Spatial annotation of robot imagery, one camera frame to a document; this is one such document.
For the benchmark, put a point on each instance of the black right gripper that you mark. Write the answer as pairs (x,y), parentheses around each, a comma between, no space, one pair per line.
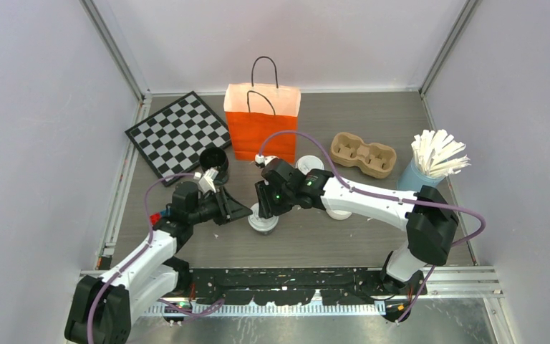
(267,208)

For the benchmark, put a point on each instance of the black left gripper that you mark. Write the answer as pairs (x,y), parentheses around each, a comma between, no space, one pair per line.
(229,208)

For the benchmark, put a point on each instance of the white plastic cup lid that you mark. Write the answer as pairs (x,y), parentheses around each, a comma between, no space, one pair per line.
(309,162)

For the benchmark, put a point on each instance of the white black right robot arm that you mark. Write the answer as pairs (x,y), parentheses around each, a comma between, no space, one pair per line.
(427,220)

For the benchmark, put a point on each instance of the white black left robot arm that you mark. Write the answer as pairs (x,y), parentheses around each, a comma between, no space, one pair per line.
(104,308)

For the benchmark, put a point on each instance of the black cup stack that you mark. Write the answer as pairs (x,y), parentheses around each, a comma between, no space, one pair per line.
(215,157)

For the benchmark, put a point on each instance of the white lid stack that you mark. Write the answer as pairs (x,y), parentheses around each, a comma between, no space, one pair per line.
(338,214)

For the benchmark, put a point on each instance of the blue red toy car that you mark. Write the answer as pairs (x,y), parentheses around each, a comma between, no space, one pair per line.
(156,217)

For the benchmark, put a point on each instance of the orange paper bag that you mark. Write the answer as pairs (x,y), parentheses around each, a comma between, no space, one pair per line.
(254,111)

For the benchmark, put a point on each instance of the black white chessboard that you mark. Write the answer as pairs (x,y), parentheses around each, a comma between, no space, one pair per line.
(171,140)

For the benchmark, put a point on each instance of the cardboard cup carrier tray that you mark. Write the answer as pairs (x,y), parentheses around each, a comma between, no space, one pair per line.
(373,159)

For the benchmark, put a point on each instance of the blue cup holder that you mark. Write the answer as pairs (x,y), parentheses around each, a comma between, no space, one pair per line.
(412,179)

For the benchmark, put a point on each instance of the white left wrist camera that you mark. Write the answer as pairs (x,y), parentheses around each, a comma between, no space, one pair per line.
(206,180)

